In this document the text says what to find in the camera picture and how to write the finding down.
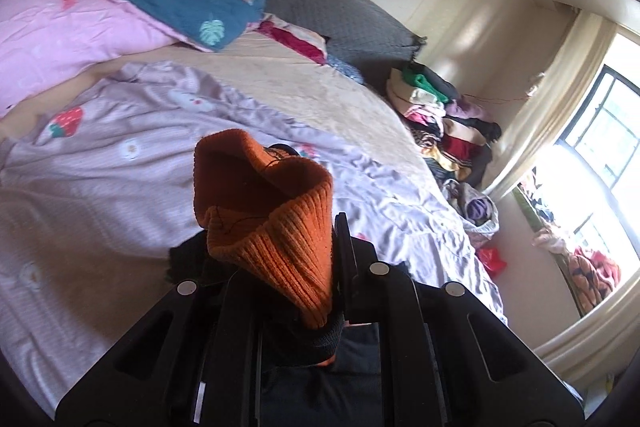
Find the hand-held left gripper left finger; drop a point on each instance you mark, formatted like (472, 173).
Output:
(187, 312)

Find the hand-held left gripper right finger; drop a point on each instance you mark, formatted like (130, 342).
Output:
(360, 279)

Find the black garment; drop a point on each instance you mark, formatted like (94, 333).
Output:
(187, 259)

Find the orange knit garment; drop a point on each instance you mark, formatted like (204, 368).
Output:
(280, 237)

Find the plastic bag of clothes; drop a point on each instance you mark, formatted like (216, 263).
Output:
(475, 212)

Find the pile of folded clothes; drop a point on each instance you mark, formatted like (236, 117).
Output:
(435, 122)

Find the red cloth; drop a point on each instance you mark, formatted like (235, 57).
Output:
(492, 259)

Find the lilac strawberry print duvet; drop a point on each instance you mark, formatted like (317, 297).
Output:
(125, 187)

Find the pink crumpled cloth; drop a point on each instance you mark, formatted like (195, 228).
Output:
(550, 241)

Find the blue patterned cloth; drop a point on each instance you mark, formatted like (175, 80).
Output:
(345, 69)

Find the beige bedsheet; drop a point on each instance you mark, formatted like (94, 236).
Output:
(300, 77)

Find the red and cream pillow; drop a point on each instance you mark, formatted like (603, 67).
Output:
(295, 39)

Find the cream curtain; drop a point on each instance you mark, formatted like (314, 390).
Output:
(550, 97)

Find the pink quilt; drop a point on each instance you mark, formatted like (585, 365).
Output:
(65, 37)

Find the black framed window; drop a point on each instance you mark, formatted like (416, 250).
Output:
(615, 107)

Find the teal leaf print blanket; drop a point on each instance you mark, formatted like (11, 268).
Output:
(175, 2)

